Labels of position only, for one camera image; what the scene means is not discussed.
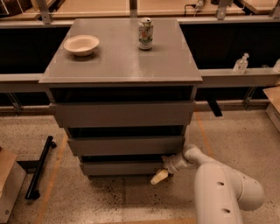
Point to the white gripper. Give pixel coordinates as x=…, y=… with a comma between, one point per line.
x=170, y=164

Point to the grey bottom drawer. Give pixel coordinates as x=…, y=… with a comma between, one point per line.
x=121, y=168

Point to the grey drawer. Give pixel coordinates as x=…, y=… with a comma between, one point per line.
x=112, y=146
x=122, y=114
x=121, y=168

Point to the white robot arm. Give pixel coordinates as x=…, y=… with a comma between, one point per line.
x=221, y=193

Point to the grey top drawer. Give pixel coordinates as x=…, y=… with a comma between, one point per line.
x=122, y=114

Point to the grey middle drawer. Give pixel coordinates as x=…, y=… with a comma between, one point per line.
x=112, y=146

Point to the grey drawer cabinet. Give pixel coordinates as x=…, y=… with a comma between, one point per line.
x=118, y=71

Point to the black metal bar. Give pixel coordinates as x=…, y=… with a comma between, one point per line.
x=32, y=192

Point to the clear sanitizer bottle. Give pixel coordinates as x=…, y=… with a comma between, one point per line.
x=241, y=64

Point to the wooden board at right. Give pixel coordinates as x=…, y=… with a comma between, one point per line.
x=273, y=94

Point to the green white soda can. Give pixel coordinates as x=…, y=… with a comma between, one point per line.
x=145, y=33

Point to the cardboard box on left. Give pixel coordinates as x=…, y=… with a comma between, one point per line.
x=12, y=176

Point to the black bracket under rail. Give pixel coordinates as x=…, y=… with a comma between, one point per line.
x=215, y=107

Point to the grey metal rail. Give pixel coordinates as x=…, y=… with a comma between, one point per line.
x=211, y=78

